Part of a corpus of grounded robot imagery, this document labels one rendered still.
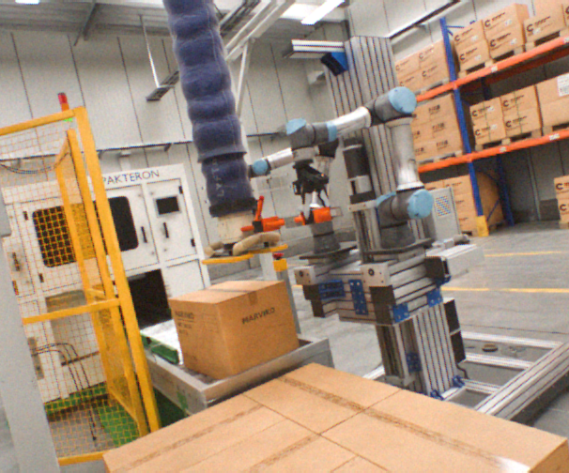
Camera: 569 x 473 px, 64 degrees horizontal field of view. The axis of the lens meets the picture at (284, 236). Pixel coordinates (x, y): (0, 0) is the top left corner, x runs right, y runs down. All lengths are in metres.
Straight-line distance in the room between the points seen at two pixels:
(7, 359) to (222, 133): 1.52
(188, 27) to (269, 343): 1.50
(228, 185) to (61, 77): 9.75
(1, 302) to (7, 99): 8.92
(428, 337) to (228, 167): 1.28
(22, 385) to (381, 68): 2.35
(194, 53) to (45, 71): 9.54
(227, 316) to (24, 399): 1.11
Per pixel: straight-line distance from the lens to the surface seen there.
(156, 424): 2.93
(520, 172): 10.53
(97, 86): 11.76
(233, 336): 2.20
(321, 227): 2.38
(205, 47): 2.21
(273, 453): 1.62
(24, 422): 2.74
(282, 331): 2.34
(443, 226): 2.48
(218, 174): 2.09
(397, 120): 1.94
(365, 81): 2.33
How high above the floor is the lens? 1.29
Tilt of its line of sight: 3 degrees down
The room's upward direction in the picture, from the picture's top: 12 degrees counter-clockwise
